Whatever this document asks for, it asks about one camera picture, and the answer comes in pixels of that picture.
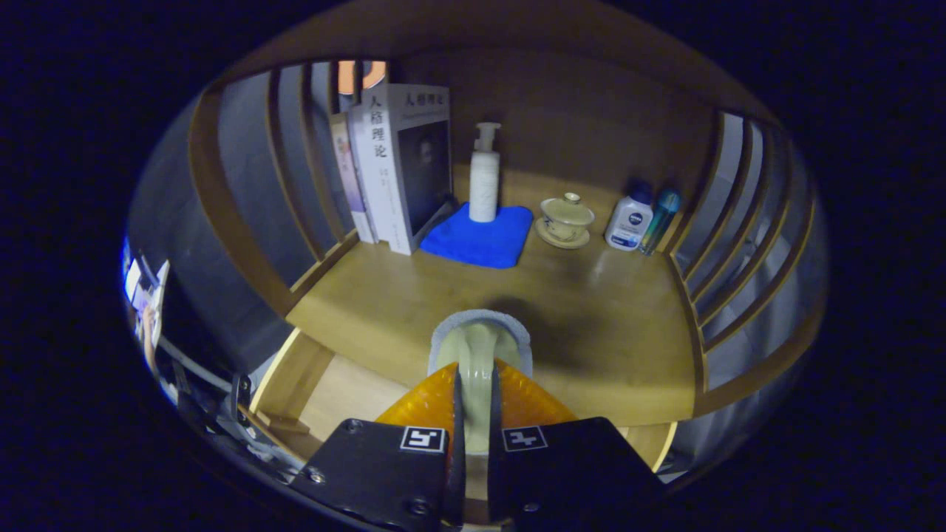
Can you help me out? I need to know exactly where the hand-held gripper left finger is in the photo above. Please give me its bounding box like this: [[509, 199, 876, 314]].
[[290, 361, 468, 531]]

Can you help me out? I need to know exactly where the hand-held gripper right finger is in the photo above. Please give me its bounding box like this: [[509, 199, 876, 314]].
[[486, 359, 667, 527]]

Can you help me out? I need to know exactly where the pale green handled sponge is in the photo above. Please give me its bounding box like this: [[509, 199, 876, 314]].
[[427, 309, 534, 453]]

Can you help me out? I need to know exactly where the wooden drawer with black knob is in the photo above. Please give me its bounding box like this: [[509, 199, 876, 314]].
[[248, 329, 677, 525]]

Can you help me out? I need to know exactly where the wooden countertop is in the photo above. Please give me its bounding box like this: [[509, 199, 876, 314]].
[[287, 166, 699, 428]]

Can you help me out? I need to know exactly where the wooden cabinet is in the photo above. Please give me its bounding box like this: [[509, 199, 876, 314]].
[[188, 0, 828, 474]]

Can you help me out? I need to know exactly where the blue cloth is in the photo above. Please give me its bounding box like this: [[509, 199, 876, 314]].
[[419, 203, 534, 270]]

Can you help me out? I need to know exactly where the lidded ceramic tea cup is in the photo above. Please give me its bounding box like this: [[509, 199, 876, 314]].
[[534, 192, 596, 250]]

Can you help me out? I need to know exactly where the white pump bottle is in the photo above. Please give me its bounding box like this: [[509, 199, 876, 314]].
[[469, 122, 502, 223]]

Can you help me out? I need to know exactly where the white lotion bottle blue cap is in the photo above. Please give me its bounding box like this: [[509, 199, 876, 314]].
[[604, 183, 655, 252]]

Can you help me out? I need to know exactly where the thin white book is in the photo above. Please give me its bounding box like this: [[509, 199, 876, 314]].
[[346, 107, 381, 245]]

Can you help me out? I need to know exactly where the thick white book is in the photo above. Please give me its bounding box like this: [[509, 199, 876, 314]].
[[361, 83, 453, 256]]

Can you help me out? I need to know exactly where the teal bottle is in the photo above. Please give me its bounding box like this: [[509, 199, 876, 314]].
[[639, 189, 682, 256]]

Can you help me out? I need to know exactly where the thin purple book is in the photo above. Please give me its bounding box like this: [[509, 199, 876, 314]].
[[329, 112, 372, 245]]

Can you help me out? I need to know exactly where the white cluttered shelf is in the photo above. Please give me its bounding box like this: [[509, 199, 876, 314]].
[[124, 255, 172, 352]]

